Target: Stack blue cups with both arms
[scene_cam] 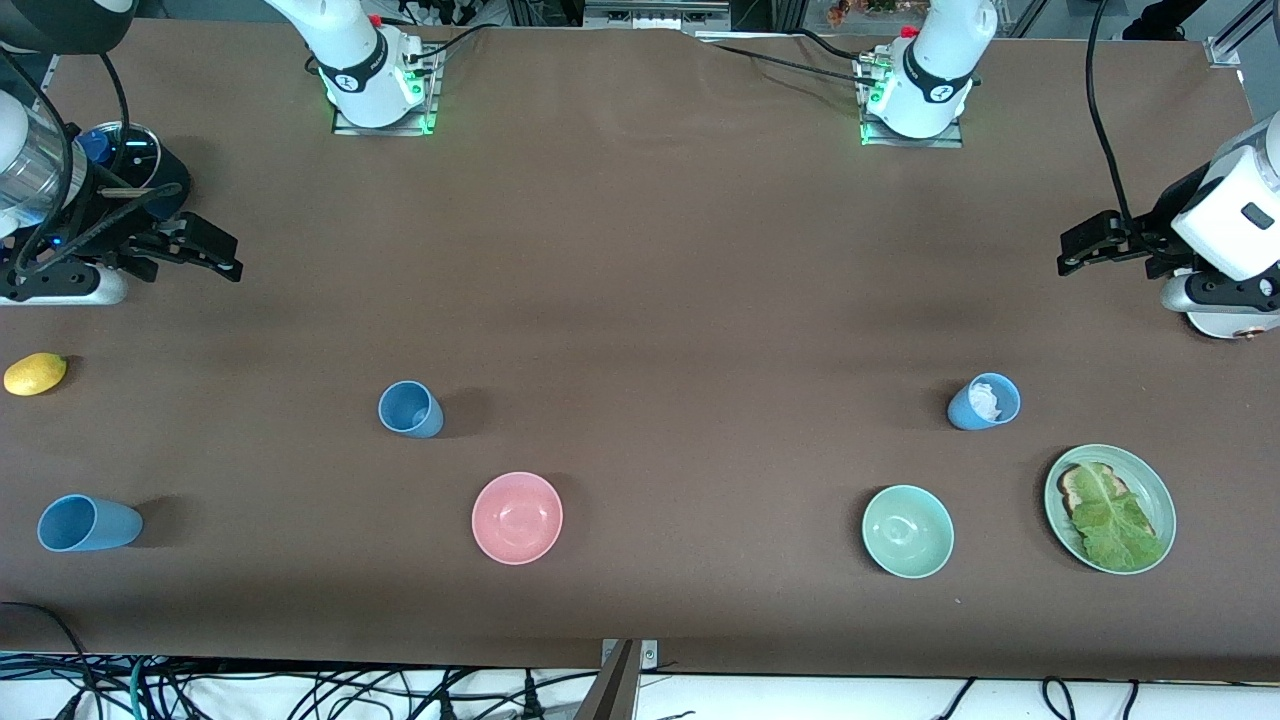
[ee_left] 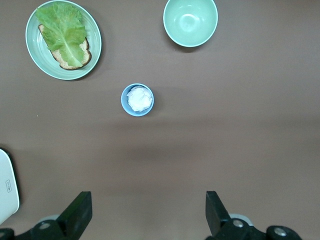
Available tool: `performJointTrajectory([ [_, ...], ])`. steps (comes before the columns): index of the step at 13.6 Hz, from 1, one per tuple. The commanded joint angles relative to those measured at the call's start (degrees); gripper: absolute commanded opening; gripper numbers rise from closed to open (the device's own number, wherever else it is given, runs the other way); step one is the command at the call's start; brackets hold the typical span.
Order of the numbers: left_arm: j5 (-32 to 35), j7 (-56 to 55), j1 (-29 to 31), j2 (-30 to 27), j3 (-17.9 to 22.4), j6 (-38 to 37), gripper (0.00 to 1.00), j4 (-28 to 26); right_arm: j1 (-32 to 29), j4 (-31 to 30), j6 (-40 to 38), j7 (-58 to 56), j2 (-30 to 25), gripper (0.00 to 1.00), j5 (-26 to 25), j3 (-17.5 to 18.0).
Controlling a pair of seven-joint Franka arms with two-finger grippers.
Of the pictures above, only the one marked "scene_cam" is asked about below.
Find aluminium frame rail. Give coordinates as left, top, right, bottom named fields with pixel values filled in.
left=583, top=0, right=733, bottom=31

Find yellow lemon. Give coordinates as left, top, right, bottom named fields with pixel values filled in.
left=3, top=352, right=68, bottom=397

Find green plate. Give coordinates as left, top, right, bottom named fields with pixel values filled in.
left=1044, top=444, right=1177, bottom=575

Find pink bowl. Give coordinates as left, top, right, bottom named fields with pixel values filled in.
left=471, top=471, right=564, bottom=566

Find tangled black floor cables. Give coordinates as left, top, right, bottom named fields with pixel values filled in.
left=0, top=655, right=601, bottom=720

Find toast slice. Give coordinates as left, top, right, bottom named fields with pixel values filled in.
left=1058, top=462, right=1159, bottom=546

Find mint green bowl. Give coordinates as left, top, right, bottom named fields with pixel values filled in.
left=862, top=485, right=955, bottom=579

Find green lettuce leaf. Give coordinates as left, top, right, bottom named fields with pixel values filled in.
left=1072, top=462, right=1167, bottom=573

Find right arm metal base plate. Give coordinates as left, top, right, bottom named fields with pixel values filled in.
left=331, top=45, right=441, bottom=137

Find blue plastic cup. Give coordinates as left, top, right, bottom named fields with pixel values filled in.
left=378, top=380, right=445, bottom=439
left=947, top=372, right=1022, bottom=432
left=37, top=494, right=143, bottom=553

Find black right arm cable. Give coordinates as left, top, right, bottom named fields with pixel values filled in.
left=0, top=45, right=136, bottom=286

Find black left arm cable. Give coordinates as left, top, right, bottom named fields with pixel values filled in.
left=1085, top=0, right=1137, bottom=236

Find aluminium corner extrusion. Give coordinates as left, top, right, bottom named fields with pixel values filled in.
left=1205, top=0, right=1280, bottom=69

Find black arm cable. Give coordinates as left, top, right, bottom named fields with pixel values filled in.
left=0, top=45, right=136, bottom=286
left=1085, top=0, right=1137, bottom=236

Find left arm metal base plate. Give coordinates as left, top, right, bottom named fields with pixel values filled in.
left=857, top=55, right=967, bottom=149

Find dark angled bar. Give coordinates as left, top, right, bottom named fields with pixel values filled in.
left=573, top=640, right=642, bottom=720

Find black base cable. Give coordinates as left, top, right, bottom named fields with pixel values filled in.
left=795, top=28, right=883, bottom=63
left=405, top=22, right=503, bottom=77
left=698, top=40, right=873, bottom=87

